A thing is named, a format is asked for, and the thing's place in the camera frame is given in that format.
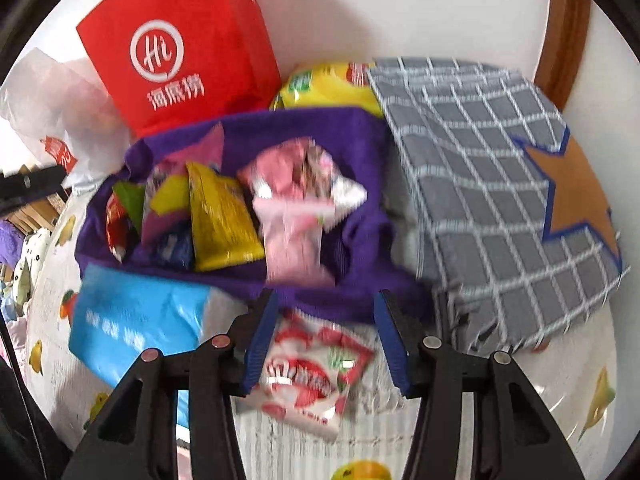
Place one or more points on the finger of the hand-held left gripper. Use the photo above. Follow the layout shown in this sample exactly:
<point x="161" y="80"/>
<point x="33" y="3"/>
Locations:
<point x="30" y="185"/>

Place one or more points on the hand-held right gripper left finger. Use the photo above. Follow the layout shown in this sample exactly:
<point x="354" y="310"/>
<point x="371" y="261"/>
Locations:
<point x="260" y="345"/>

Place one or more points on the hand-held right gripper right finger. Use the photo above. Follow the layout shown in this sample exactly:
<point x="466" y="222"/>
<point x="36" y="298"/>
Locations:
<point x="392" y="345"/>

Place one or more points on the white red print snack packet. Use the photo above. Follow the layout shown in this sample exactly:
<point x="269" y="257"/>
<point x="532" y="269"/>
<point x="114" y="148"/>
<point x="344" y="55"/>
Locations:
<point x="305" y="375"/>

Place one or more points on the green triangular snack packet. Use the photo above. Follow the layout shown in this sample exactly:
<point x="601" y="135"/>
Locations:
<point x="127" y="200"/>

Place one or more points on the purple fabric storage box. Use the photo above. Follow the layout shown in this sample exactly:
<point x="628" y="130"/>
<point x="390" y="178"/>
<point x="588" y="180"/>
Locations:
<point x="365" y="240"/>

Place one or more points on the blue snack packet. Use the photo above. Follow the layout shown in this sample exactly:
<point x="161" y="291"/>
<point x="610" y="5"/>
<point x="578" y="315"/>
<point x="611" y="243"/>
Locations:
<point x="172" y="250"/>

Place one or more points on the gold snack packet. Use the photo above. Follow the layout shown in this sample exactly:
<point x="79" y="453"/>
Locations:
<point x="220" y="220"/>

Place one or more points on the pink yellow snack packet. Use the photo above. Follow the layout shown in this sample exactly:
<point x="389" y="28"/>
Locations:
<point x="165" y="200"/>

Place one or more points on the magenta snack packet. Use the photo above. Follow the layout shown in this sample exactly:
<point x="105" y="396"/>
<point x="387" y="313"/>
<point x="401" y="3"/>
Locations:
<point x="205" y="147"/>

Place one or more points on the pink silver snack packet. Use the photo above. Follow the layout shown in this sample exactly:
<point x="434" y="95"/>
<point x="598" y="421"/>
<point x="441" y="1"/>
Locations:
<point x="310" y="170"/>

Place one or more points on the purple plush fabric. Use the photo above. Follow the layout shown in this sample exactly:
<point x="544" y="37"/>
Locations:
<point x="10" y="245"/>

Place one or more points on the white floral fabric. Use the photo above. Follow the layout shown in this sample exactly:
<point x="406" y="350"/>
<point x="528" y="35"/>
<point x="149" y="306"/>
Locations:
<point x="32" y="255"/>

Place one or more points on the white plastic bag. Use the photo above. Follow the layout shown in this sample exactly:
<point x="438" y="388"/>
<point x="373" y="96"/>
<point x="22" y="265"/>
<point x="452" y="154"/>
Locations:
<point x="55" y="110"/>

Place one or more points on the blue tissue pack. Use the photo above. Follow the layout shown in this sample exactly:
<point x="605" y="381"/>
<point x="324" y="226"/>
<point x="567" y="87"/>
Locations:
<point x="130" y="330"/>

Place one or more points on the fruit print tablecloth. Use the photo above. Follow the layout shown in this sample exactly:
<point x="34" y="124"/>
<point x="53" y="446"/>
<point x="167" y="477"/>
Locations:
<point x="550" y="390"/>

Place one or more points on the grey checkered folded cloth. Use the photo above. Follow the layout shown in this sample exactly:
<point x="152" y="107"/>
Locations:
<point x="480" y="200"/>

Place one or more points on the red paper bag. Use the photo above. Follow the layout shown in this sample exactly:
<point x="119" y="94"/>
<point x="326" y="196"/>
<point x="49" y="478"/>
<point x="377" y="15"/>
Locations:
<point x="185" y="45"/>

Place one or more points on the yellow snack bag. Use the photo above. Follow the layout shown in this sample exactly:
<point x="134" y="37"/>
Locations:
<point x="325" y="85"/>

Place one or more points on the brown wooden door frame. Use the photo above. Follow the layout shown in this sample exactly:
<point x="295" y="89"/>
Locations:
<point x="562" y="40"/>

